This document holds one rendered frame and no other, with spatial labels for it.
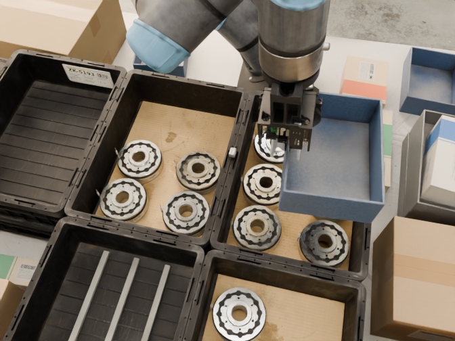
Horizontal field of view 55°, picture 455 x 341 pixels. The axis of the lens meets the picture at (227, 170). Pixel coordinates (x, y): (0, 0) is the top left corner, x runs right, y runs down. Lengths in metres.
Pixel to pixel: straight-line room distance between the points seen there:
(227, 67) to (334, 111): 0.65
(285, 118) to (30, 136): 0.78
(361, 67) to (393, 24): 1.42
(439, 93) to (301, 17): 1.04
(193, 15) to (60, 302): 0.65
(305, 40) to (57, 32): 0.92
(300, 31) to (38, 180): 0.79
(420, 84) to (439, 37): 1.32
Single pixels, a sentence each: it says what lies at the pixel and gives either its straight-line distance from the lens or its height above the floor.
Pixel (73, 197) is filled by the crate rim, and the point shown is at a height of 0.93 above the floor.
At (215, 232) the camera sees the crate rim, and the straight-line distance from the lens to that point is 0.85.
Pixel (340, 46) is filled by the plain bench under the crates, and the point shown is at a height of 0.70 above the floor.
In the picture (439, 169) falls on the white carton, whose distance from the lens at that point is 1.05.
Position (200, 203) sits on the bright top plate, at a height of 0.86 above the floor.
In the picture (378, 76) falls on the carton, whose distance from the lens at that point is 1.34.
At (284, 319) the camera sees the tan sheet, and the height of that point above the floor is 0.83.
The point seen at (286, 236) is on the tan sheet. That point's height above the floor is 0.83.
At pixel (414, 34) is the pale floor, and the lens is 2.73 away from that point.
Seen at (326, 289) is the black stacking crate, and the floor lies 0.88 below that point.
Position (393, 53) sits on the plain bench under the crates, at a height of 0.70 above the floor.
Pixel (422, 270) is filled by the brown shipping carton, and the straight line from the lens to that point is 0.97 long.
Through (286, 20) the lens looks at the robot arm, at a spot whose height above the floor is 1.42.
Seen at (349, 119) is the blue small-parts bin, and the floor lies 1.08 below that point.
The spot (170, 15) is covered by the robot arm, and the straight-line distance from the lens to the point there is 0.53.
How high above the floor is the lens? 1.71
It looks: 60 degrees down
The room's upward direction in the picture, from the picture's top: 1 degrees counter-clockwise
